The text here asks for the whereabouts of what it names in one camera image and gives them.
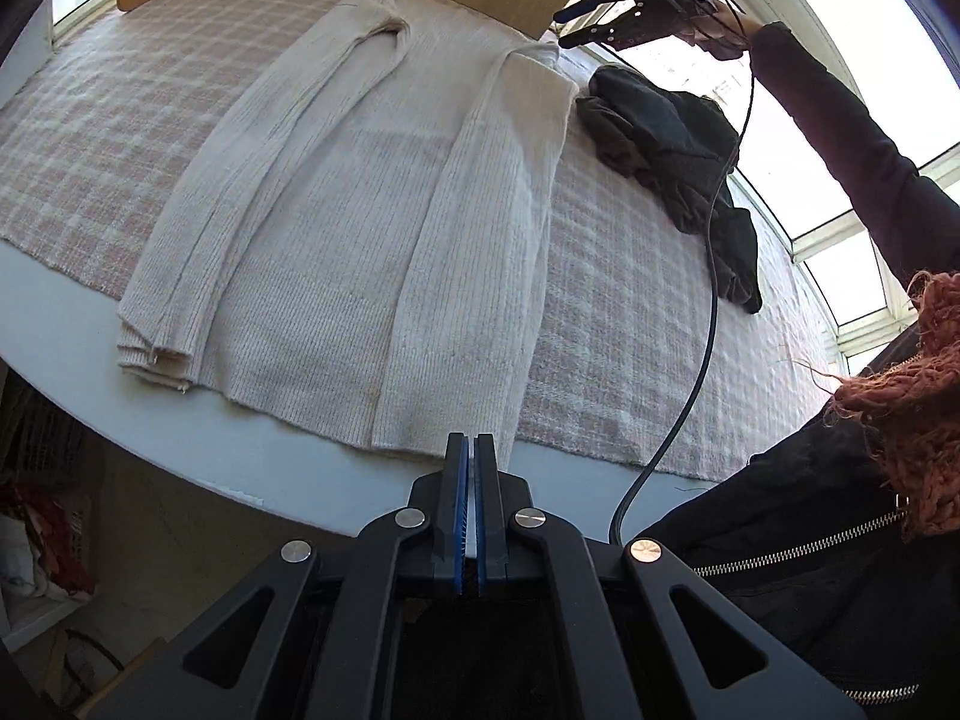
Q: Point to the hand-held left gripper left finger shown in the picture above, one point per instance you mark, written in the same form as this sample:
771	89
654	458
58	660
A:
455	510

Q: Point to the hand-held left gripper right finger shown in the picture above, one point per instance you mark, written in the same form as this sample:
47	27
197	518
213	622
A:
481	525

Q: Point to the beige knitted sweater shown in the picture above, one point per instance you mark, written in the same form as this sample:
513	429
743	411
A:
337	240

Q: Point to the person's right forearm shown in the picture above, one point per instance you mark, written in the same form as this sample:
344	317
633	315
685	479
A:
847	135

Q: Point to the person's right hand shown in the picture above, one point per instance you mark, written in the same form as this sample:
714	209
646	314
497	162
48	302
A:
724	34

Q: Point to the black garment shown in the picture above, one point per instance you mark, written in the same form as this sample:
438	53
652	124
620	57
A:
697	157

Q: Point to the person in black jacket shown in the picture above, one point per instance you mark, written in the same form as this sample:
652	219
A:
787	510

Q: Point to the red cloth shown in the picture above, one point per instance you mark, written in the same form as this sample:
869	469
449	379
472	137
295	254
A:
52	532

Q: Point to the white cloth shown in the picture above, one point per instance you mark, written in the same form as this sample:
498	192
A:
15	555

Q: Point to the rust knitted scarf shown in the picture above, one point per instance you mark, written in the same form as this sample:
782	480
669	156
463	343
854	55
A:
915	420

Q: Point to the pink plaid blanket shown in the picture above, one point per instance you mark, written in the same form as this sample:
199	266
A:
90	127

